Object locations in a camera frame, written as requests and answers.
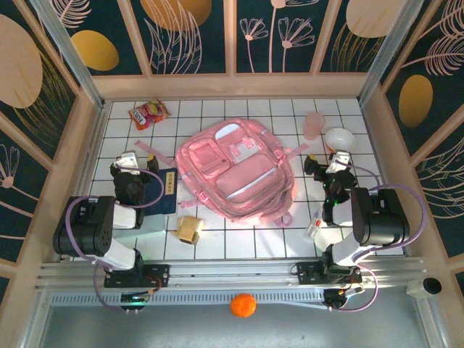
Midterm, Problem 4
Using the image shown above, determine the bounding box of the dark blue book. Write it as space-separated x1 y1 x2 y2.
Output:
143 166 178 218

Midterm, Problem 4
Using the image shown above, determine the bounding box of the light green box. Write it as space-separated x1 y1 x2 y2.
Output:
140 213 167 233

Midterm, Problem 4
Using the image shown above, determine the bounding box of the pink backpack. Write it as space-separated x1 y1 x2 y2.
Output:
133 117 310 228

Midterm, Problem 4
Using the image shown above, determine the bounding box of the orange white bowl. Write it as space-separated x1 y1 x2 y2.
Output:
324 127 356 155

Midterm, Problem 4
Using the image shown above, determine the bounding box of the pink plastic cup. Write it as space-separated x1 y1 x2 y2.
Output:
303 111 326 141

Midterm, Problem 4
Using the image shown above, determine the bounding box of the clear tube with red label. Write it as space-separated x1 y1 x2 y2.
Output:
303 213 324 242

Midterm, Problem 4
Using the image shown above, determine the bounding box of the red yellow snack bag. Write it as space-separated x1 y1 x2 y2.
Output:
128 97 172 131

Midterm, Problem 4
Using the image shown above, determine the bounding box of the black electronics box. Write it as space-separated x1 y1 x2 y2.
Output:
120 291 150 312
323 288 365 312

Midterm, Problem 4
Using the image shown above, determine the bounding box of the orange ball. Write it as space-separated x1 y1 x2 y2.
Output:
230 292 257 319

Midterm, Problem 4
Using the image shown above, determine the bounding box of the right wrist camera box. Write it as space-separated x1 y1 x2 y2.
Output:
326 151 352 175

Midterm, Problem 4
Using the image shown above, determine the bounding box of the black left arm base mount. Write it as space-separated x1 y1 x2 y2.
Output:
104 263 171 289

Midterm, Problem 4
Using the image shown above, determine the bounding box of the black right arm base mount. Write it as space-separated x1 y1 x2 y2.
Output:
291 260 363 286

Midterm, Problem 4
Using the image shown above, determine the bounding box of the aluminium frame post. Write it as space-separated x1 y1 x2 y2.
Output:
357 0 426 107
30 0 107 109

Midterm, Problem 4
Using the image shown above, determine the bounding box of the aluminium mounting rail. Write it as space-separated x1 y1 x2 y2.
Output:
36 257 425 289

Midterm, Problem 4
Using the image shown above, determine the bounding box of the perforated metal cable tray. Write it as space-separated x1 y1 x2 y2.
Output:
50 289 327 307

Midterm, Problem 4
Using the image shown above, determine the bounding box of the small white camera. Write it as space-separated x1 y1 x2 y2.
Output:
405 277 443 299

